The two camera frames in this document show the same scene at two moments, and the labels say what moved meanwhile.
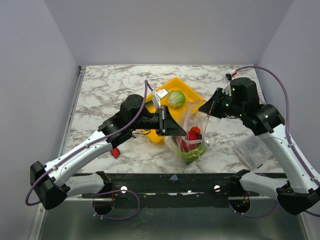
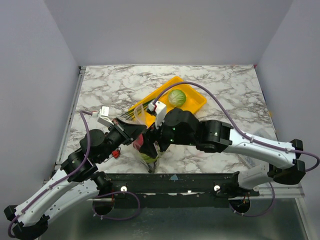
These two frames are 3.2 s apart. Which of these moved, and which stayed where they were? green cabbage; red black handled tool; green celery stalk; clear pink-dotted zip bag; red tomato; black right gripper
Moved: black right gripper; clear pink-dotted zip bag; red tomato; green celery stalk
Stayed: red black handled tool; green cabbage
